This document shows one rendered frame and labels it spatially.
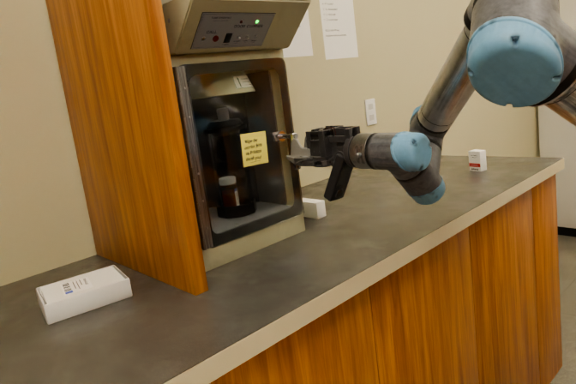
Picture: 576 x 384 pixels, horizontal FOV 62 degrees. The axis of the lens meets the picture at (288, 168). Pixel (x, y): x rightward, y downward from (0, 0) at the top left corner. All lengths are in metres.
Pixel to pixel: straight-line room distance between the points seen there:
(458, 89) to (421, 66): 1.60
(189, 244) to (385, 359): 0.52
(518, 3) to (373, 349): 0.74
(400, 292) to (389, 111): 1.28
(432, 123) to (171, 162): 0.53
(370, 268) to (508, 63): 0.50
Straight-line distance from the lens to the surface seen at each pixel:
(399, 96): 2.38
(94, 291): 1.04
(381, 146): 0.96
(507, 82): 0.72
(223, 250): 1.12
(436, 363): 1.38
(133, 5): 0.98
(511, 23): 0.71
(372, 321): 1.11
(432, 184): 1.02
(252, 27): 1.09
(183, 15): 0.98
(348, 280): 0.96
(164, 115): 0.92
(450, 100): 0.99
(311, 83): 1.91
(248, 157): 1.12
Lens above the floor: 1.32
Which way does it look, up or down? 10 degrees down
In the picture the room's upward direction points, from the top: 7 degrees counter-clockwise
